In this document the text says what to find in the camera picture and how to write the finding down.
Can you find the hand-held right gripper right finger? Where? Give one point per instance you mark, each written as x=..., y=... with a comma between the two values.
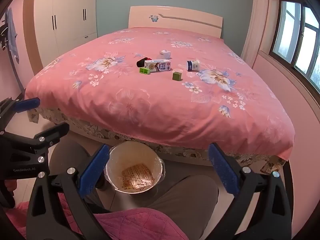
x=222, y=170

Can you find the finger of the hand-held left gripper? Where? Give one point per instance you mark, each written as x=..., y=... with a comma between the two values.
x=26, y=105
x=53, y=132

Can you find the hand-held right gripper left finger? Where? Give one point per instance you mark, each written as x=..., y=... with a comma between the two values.
x=95, y=170

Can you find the white lined waste bin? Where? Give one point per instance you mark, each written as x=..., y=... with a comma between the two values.
x=120, y=155

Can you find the green cube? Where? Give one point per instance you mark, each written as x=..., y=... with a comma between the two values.
x=176, y=76
x=145, y=71

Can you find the blue white yogurt cup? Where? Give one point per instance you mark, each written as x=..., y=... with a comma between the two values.
x=192, y=65

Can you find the black small object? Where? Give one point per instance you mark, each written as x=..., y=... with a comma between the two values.
x=141, y=63

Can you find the white blue milk carton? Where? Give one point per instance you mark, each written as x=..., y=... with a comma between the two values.
x=157, y=65

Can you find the white red striped box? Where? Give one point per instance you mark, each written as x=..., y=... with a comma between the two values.
x=165, y=54

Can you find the person's left leg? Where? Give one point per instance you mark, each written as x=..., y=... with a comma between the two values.
x=70, y=155

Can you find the beige floral bed skirt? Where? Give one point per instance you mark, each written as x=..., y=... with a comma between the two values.
x=87, y=126

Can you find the orange printed wrapper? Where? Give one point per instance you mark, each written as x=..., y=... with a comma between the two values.
x=137, y=177

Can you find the pink quilted garment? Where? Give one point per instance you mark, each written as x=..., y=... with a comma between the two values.
x=140, y=225

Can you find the blue hanging garment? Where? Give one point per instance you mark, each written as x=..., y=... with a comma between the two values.
x=12, y=35

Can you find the pink floral bedspread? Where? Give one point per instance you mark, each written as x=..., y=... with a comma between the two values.
x=150, y=105

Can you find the white wardrobe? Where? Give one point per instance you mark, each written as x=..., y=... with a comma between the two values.
x=67, y=12

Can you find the cream bed headboard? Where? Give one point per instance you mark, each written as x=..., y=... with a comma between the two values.
x=190, y=21

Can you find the dark framed window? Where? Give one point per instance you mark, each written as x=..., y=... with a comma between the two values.
x=300, y=37

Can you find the pale curtain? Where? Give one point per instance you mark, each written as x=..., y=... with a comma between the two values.
x=256, y=17

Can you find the black wall rack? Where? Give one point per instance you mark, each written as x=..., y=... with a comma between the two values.
x=3, y=35

